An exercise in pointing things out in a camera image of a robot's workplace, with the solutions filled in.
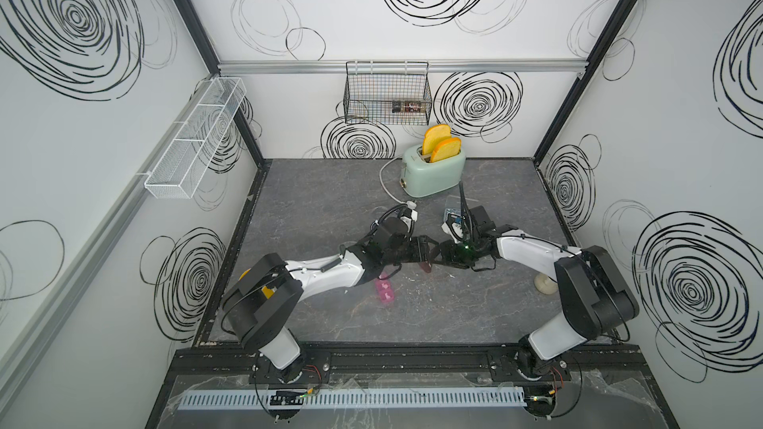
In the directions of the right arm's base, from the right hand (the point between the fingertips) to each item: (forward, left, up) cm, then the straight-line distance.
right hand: (438, 262), depth 88 cm
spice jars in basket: (+38, +9, +28) cm, 48 cm away
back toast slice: (+38, +1, +17) cm, 41 cm away
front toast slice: (+32, -3, +16) cm, 36 cm away
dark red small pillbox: (-1, +3, -2) cm, 4 cm away
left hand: (0, +2, +9) cm, 9 cm away
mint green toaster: (+28, +4, +6) cm, 29 cm away
